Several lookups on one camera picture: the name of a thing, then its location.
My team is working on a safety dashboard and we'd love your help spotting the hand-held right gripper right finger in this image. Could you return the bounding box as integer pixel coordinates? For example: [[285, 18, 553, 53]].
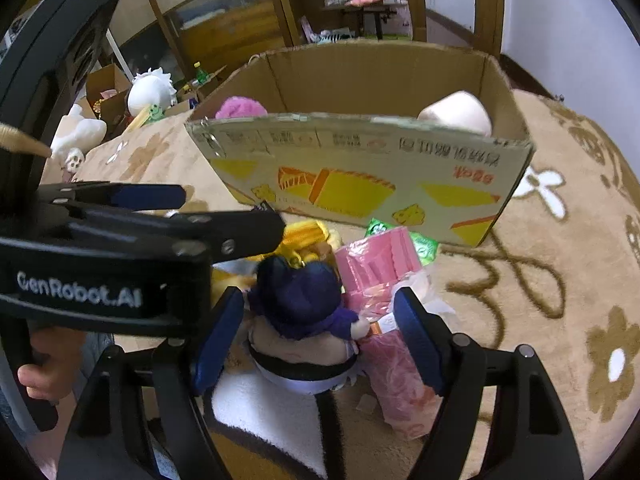
[[392, 287, 586, 480]]

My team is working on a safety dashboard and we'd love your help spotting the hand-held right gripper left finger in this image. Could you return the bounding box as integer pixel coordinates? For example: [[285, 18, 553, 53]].
[[57, 286, 246, 480]]

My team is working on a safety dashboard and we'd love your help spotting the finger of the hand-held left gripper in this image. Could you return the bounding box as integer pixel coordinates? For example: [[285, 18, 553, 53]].
[[37, 182, 187, 212], [65, 207, 287, 267]]

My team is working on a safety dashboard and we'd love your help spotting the yellow plush toy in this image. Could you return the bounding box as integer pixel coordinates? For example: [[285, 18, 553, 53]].
[[210, 219, 343, 311]]

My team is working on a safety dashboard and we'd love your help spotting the plush doll with navy hat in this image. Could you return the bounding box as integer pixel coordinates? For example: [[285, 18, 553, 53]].
[[245, 255, 373, 396]]

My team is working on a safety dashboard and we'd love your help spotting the pink ribbed cloth package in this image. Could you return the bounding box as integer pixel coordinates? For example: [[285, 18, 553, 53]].
[[332, 226, 451, 441]]

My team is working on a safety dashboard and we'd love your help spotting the green packet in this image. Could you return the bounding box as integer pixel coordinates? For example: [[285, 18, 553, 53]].
[[364, 217, 441, 261]]

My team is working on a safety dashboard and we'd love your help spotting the printed cardboard box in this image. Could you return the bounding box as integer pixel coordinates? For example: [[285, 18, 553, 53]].
[[185, 42, 536, 248]]

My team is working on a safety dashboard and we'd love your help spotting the person's left hand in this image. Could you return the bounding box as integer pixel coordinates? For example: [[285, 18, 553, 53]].
[[17, 331, 87, 404]]

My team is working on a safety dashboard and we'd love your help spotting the white and tan cow plush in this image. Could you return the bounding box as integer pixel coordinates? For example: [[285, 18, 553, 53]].
[[50, 104, 108, 173]]

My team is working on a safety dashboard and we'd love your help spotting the white-haired plush toy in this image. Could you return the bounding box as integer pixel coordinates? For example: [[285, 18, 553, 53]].
[[127, 66, 178, 116]]

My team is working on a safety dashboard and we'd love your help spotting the open brown cardboard box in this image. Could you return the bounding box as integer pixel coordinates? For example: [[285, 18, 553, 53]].
[[85, 63, 132, 127], [175, 65, 229, 111]]

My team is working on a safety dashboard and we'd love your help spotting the pink plush toy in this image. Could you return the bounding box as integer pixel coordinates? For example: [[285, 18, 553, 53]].
[[215, 96, 268, 120]]

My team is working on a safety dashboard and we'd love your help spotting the tan ribbed stick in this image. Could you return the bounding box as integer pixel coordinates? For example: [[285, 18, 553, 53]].
[[0, 125, 52, 159]]

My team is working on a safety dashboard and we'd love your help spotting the tan flower-pattern blanket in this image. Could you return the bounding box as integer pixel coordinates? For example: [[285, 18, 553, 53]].
[[40, 89, 640, 480]]

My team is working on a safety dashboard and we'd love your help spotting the wooden wardrobe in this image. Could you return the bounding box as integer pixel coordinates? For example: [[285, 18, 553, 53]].
[[95, 0, 296, 86]]

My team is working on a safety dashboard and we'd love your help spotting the wooden corner shelf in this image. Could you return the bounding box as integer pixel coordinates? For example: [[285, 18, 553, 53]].
[[260, 0, 353, 47]]

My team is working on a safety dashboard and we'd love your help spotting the beige plush toy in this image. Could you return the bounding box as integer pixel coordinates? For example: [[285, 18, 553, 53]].
[[417, 91, 493, 137]]

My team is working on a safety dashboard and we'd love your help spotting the small dark side table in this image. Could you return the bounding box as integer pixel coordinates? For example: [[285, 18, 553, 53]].
[[322, 2, 408, 41]]

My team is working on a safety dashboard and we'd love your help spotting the translucent storage bin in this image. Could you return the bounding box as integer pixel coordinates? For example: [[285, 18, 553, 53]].
[[382, 7, 414, 41]]

